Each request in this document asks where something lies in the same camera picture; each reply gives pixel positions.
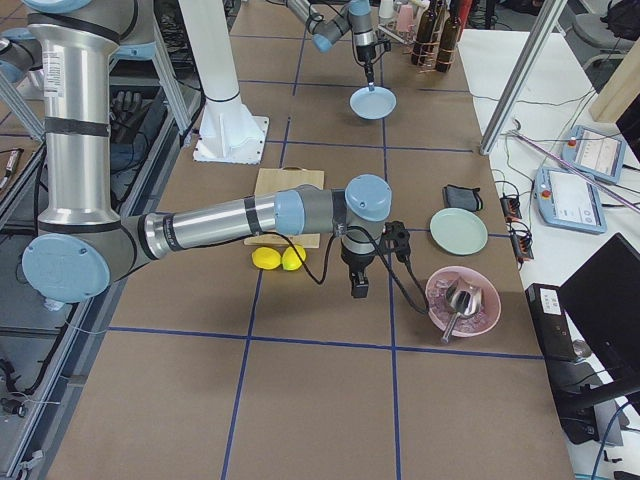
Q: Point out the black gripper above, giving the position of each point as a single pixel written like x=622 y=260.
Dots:
x=367 y=54
x=357 y=262

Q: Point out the light blue plate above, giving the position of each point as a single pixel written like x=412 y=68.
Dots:
x=373 y=104

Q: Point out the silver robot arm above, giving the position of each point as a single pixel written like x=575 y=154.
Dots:
x=354 y=17
x=82 y=245

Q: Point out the pale green plate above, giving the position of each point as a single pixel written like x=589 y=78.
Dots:
x=458 y=231

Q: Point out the pink cup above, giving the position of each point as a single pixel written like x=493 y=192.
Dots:
x=405 y=18

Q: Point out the upper yellow lemon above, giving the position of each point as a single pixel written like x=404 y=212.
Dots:
x=293 y=258

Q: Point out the yellow lemon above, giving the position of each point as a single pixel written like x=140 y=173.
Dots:
x=293 y=258
x=266 y=258

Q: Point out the dark wine bottle lower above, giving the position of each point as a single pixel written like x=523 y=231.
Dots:
x=448 y=39

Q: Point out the pink bowl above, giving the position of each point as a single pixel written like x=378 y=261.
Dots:
x=439 y=312

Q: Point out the lower yellow lemon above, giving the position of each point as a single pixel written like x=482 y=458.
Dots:
x=266 y=258

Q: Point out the metal ice scoop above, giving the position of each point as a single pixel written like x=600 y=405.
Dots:
x=464 y=300

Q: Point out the folded grey cloth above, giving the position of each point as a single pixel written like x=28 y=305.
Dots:
x=463 y=198

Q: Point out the bamboo cutting board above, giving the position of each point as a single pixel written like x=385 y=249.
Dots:
x=271 y=180

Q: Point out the black computer box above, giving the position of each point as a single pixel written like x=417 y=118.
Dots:
x=550 y=323

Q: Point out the lower teach pendant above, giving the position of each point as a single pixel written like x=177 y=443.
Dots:
x=567 y=201

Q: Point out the teach pendant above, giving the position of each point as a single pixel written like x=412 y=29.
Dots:
x=567 y=201
x=598 y=154

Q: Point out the black monitor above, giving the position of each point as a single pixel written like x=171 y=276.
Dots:
x=602 y=300

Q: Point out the upper teach pendant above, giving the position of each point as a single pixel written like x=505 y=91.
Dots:
x=598 y=154

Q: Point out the copper wire bottle rack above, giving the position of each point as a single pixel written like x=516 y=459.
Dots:
x=435 y=55

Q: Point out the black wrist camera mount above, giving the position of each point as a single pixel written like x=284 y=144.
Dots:
x=396 y=240

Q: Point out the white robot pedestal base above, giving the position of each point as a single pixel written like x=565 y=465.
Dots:
x=228 y=132

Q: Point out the aluminium frame post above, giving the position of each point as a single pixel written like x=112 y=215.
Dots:
x=532 y=49

